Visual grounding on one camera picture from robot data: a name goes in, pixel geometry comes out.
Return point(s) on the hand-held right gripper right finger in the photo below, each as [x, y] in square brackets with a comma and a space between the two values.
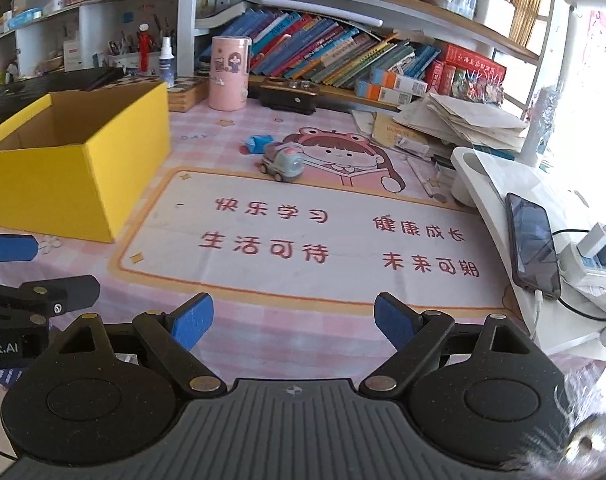
[395, 321]

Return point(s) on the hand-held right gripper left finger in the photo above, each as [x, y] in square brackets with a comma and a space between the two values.
[193, 321]

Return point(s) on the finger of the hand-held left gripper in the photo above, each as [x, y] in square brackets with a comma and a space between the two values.
[8, 248]
[58, 292]

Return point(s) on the yellow cardboard box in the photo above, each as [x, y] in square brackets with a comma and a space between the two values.
[58, 190]

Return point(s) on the pink printed desk mat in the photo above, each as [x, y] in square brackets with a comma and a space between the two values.
[303, 240]

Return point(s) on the white pen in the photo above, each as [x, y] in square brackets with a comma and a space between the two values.
[422, 179]

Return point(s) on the black smartphone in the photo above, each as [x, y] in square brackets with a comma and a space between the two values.
[533, 245]

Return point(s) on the white lamp base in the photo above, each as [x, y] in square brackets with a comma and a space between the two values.
[493, 195]

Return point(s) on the black electronic keyboard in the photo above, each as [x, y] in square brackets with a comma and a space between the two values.
[33, 85]

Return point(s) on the grey toy car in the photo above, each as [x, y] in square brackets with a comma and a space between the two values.
[283, 162]

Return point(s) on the blue folded paper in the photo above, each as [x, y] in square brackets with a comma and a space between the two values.
[255, 144]

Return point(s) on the white power strip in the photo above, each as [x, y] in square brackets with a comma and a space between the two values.
[578, 267]

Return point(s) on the stack of papers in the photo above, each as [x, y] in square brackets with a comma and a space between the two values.
[463, 120]

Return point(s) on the white charger plug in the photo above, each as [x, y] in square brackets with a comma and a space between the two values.
[592, 240]

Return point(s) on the white pen holder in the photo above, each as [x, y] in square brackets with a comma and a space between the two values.
[122, 59]

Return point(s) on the wooden chessboard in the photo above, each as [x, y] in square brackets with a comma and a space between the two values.
[183, 95]

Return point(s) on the orange white carton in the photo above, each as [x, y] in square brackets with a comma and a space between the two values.
[400, 81]
[383, 94]

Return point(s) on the white spray bottle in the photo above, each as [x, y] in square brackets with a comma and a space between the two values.
[167, 67]

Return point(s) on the small black case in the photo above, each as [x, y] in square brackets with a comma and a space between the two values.
[288, 95]

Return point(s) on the pink cartoon cup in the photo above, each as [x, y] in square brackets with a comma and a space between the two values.
[228, 75]

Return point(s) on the red boxed book set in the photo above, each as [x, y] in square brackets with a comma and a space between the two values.
[475, 75]

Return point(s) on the white bookshelf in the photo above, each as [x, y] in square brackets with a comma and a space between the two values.
[185, 10]

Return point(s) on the row of yellow books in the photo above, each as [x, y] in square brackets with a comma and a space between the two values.
[529, 10]

